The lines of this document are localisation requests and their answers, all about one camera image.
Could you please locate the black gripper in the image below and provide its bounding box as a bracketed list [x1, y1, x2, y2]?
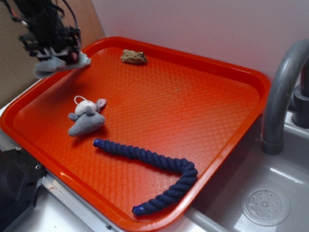
[18, 16, 81, 63]

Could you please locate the light blue woven cloth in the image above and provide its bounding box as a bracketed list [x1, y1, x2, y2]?
[33, 52, 92, 79]

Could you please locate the brown bark piece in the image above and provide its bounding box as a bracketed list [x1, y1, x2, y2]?
[121, 49, 148, 64]

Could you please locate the grey plush mouse toy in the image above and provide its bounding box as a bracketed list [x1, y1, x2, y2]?
[68, 96, 107, 137]

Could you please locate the red plastic tray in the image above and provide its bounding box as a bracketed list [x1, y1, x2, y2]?
[0, 37, 270, 232]

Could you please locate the grey toy faucet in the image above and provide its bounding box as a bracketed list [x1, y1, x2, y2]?
[261, 39, 309, 155]

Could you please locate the grey toy sink basin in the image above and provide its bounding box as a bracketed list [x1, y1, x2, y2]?
[186, 121, 309, 232]

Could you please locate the black robot arm with cables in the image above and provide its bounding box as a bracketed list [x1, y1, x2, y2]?
[0, 0, 78, 29]

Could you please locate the dark blue twisted rope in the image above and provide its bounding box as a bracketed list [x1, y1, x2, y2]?
[93, 138, 198, 217]

